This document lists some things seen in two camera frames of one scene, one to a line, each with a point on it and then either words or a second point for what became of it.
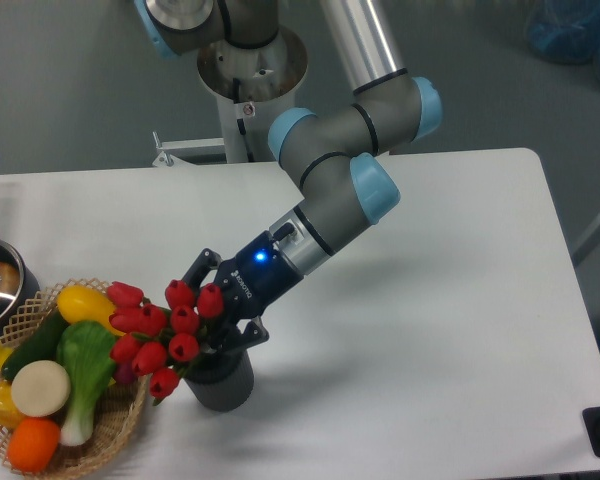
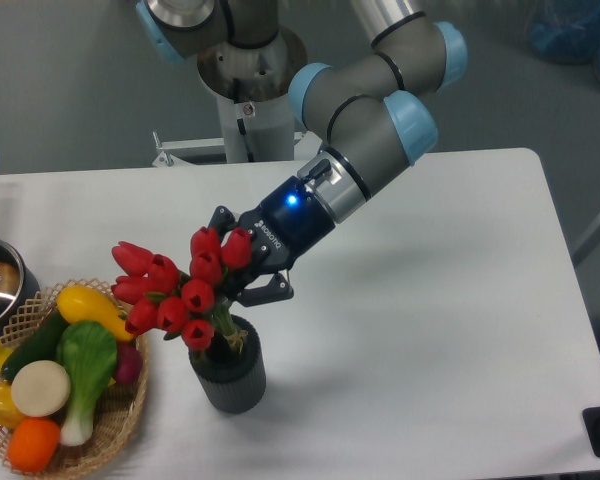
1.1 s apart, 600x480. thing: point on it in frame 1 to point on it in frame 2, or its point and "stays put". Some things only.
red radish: [124, 373] stays put
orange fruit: [33, 444] stays put
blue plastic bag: [579, 31] stays put
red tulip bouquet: [157, 342] to [156, 294]
